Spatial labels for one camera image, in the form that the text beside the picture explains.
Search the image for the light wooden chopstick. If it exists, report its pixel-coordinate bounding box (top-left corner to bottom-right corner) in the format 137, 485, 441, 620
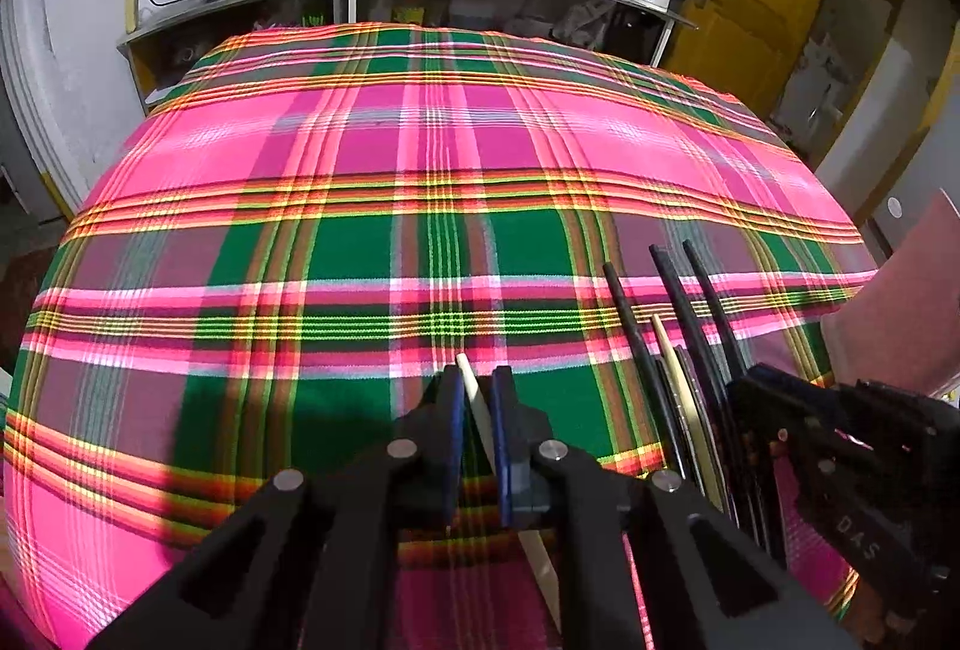
649, 314, 727, 510
455, 352, 563, 632

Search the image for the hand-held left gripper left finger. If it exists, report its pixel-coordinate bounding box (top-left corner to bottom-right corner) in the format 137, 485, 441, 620
86, 366, 466, 650

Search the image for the pink plastic utensil holder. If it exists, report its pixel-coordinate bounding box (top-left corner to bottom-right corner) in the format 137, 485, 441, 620
820, 188, 960, 400

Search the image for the black chopstick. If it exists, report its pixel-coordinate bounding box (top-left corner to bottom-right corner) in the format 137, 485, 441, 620
601, 261, 695, 482
682, 239, 753, 382

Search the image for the low steel stove table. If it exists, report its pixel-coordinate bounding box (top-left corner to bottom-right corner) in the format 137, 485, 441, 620
116, 0, 351, 115

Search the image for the dark metal chopstick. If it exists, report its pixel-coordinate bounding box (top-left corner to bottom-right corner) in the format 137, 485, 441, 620
673, 345, 740, 523

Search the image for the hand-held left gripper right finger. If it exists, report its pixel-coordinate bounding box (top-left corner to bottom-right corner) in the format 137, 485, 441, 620
491, 366, 863, 650

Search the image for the pink green plaid blanket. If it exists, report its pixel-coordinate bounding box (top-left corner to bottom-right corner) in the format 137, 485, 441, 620
4, 20, 882, 650

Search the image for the bundle of black and cream chopsticks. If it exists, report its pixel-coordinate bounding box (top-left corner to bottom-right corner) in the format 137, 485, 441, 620
649, 243, 743, 520

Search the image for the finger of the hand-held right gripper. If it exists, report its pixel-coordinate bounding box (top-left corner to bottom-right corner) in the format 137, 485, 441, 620
730, 363, 846, 431
739, 408, 955, 645

